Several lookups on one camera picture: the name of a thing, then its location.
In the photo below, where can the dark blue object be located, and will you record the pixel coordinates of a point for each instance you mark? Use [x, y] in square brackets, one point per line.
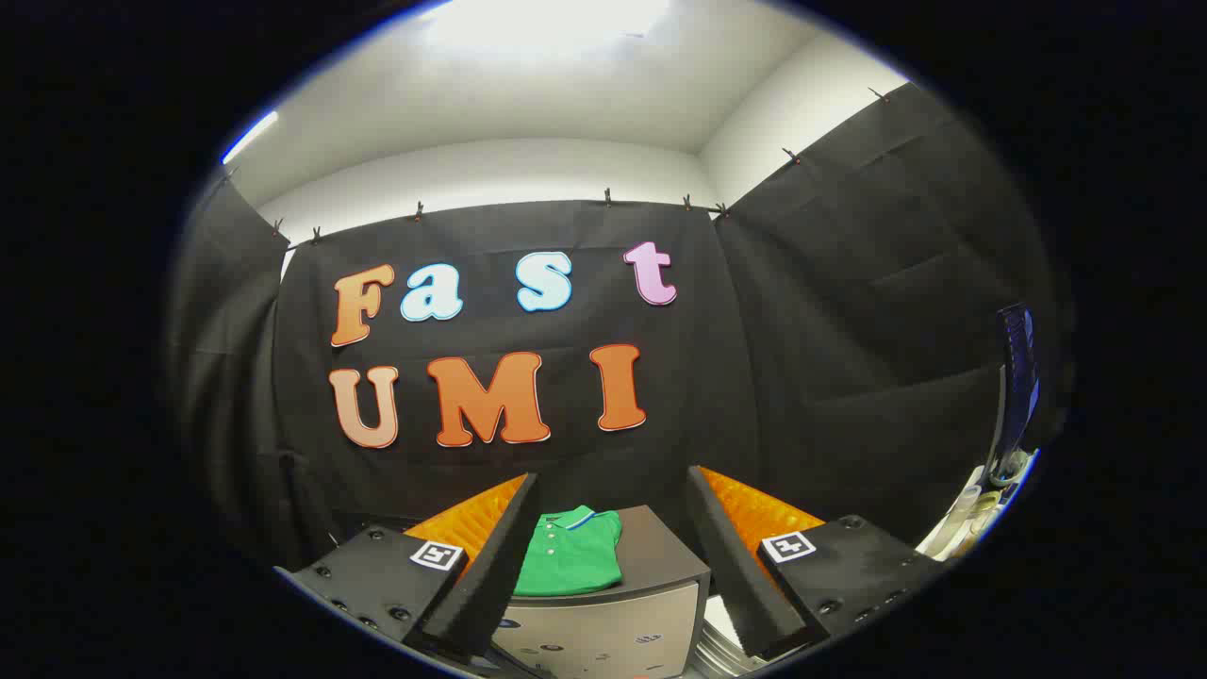
[1018, 368]

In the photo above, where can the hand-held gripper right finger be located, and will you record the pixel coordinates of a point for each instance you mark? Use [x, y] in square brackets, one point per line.
[726, 556]

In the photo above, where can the row of small backdrop clips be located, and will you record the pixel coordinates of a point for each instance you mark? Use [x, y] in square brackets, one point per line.
[607, 196]

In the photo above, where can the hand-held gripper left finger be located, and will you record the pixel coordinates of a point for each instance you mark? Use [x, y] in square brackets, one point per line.
[504, 556]

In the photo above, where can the green polo shirt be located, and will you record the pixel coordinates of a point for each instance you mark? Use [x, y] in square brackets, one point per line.
[566, 561]

